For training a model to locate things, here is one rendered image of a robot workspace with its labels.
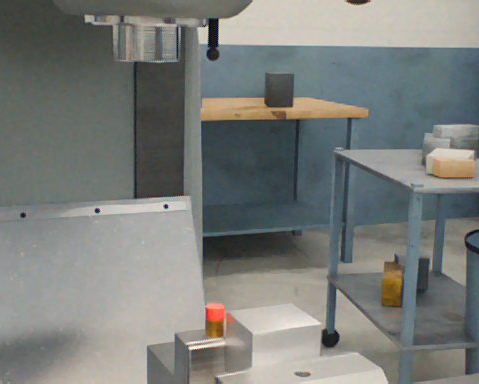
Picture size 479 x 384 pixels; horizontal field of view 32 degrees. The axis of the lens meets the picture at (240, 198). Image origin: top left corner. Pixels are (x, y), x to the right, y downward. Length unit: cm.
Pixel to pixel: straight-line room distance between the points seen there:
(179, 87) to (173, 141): 6
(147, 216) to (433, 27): 492
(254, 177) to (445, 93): 150
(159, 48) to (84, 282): 44
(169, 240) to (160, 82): 19
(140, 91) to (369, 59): 461
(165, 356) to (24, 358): 21
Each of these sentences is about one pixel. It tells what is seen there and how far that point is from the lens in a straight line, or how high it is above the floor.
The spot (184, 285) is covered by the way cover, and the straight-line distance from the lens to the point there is 98.
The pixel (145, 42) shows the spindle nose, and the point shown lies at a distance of 57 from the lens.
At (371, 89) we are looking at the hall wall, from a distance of 557.
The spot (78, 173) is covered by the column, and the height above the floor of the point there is 113.
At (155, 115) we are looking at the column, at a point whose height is 120.
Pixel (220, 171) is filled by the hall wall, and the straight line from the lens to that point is 517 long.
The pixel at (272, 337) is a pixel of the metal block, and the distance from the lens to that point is 64.
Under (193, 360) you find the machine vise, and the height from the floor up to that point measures 104.
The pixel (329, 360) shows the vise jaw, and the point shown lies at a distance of 66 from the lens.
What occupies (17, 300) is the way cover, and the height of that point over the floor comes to 101.
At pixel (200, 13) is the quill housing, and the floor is 131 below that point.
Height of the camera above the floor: 130
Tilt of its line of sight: 12 degrees down
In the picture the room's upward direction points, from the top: 1 degrees clockwise
